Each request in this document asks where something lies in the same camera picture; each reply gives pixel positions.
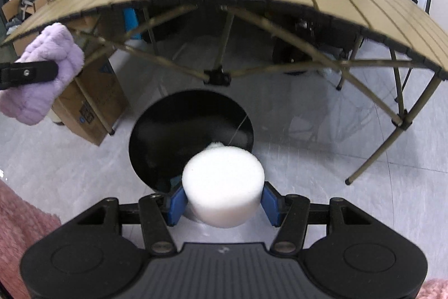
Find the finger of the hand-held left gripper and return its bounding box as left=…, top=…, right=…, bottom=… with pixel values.
left=0, top=60, right=59, bottom=90

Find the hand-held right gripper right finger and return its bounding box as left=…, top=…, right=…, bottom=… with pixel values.
left=261, top=182, right=379, bottom=255

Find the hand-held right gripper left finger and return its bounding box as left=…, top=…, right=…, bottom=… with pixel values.
left=70, top=185, right=190, bottom=256

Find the lilac fluffy cloth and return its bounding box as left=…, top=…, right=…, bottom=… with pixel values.
left=0, top=22, right=85, bottom=126

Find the white foam cylinder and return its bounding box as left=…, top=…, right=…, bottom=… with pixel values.
left=181, top=141, right=265, bottom=229

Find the black round bin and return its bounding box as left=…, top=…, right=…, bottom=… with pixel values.
left=128, top=90, right=255, bottom=194

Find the cardboard box with blue label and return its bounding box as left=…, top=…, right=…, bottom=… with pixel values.
left=51, top=40, right=128, bottom=146

